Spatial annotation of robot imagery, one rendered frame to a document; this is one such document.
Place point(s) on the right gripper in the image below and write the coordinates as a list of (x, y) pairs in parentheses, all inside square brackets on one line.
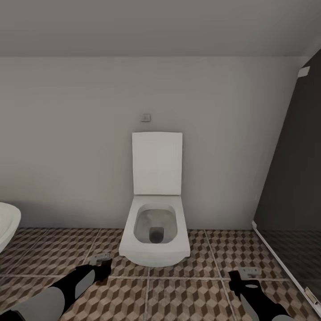
[(237, 285)]

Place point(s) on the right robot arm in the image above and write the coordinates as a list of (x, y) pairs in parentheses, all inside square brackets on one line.
[(255, 302)]

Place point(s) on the mousetrap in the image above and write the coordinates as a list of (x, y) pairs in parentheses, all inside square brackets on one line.
[(104, 281), (234, 275)]

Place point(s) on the toilet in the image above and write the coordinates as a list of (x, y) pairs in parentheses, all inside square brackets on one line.
[(155, 234)]

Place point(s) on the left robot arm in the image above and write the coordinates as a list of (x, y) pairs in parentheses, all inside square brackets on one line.
[(54, 301)]

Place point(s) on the door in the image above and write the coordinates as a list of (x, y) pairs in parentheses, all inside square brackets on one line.
[(288, 215)]

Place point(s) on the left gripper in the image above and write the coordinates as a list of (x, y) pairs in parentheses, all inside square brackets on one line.
[(101, 272)]

